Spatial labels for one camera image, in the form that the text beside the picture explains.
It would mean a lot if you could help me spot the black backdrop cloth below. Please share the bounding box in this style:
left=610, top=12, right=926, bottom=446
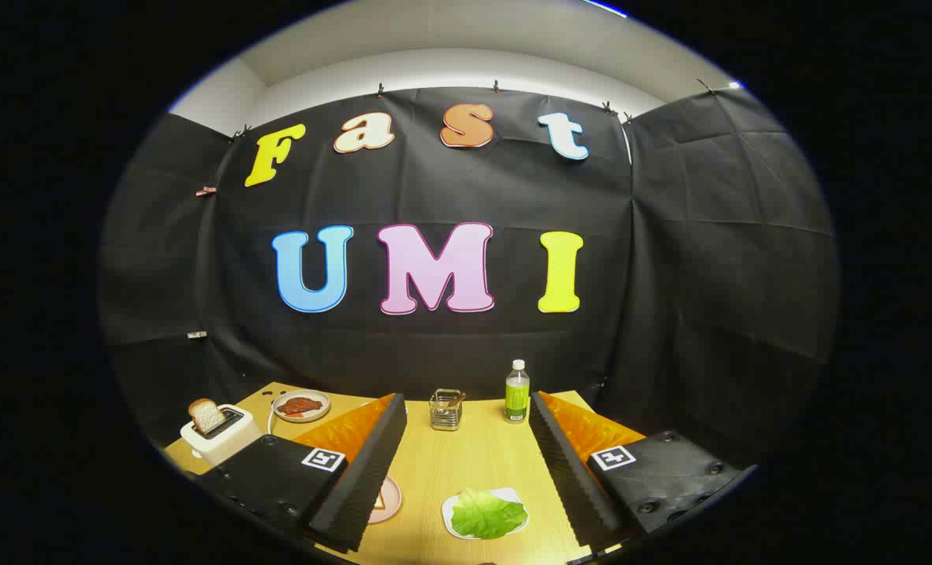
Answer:
left=97, top=85, right=839, bottom=472

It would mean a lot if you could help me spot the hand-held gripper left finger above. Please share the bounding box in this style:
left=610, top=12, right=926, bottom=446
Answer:
left=199, top=392, right=409, bottom=554

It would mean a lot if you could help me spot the metal wire utensil holder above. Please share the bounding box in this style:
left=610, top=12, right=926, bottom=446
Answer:
left=429, top=388, right=467, bottom=432

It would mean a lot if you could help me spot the pink round plate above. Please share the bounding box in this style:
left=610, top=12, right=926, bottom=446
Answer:
left=368, top=475, right=402, bottom=525

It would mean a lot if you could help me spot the plain bread slice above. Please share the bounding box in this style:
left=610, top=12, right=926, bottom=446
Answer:
left=188, top=398, right=227, bottom=436

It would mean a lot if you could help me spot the white toaster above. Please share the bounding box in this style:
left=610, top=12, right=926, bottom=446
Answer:
left=180, top=404, right=263, bottom=468

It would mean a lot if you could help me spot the green label plastic bottle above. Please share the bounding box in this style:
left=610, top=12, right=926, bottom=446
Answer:
left=504, top=359, right=531, bottom=425

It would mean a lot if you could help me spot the round cream plate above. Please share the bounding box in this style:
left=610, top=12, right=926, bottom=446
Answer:
left=271, top=389, right=332, bottom=424

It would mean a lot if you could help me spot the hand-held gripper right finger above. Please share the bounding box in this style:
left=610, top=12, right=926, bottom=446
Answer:
left=529, top=390, right=757, bottom=550

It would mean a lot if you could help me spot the green lettuce leaf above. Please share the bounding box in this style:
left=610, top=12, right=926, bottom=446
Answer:
left=450, top=488, right=529, bottom=540

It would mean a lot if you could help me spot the white square plate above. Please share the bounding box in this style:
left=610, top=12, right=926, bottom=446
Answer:
left=441, top=487, right=528, bottom=541

